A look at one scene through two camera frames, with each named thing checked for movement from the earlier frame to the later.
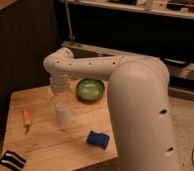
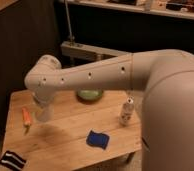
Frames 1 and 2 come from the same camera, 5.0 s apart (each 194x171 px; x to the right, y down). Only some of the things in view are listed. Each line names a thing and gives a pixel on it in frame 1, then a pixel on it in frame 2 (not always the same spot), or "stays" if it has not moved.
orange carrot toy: [27, 119] stays
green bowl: [90, 89] stays
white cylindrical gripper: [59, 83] -> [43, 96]
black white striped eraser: [12, 160] stays
